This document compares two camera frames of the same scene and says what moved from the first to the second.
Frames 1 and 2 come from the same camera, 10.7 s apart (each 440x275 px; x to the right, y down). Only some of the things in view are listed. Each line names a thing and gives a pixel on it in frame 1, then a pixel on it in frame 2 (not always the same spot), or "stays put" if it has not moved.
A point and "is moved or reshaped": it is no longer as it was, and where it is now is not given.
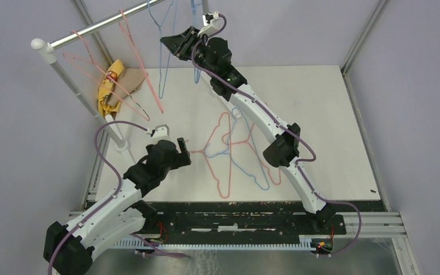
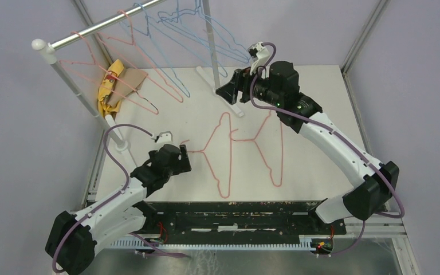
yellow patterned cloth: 106,107 stays put
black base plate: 207,219 stays put
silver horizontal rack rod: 61,41 stays put
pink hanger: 129,38 is moved or reshaped
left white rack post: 47,49 stays put
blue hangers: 174,16 -> 145,41
